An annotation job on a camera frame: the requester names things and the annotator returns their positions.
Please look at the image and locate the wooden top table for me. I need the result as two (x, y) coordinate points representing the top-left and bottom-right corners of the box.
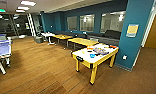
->
(52, 34), (74, 48)
(67, 37), (100, 52)

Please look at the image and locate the yellow air hockey table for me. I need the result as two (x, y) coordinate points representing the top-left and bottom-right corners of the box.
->
(71, 43), (120, 86)

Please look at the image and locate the colourful board game packet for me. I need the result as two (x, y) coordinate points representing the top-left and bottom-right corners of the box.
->
(92, 46), (110, 56)

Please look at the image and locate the interior glass window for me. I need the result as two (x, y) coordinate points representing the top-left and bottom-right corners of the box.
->
(100, 10), (127, 34)
(66, 15), (79, 32)
(79, 13), (96, 33)

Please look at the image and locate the dark grey sofa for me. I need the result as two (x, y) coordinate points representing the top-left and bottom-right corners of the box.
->
(87, 29), (122, 46)

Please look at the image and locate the small white table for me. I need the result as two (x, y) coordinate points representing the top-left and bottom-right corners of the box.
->
(40, 32), (57, 46)

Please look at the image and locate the brown wooden door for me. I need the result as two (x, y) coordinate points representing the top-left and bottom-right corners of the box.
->
(145, 12), (156, 51)

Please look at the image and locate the white pillar wall outlet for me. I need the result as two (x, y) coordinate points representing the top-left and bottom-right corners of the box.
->
(122, 54), (128, 61)

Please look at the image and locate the yellow framed wall sign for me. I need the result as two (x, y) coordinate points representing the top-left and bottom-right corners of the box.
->
(125, 23), (140, 39)

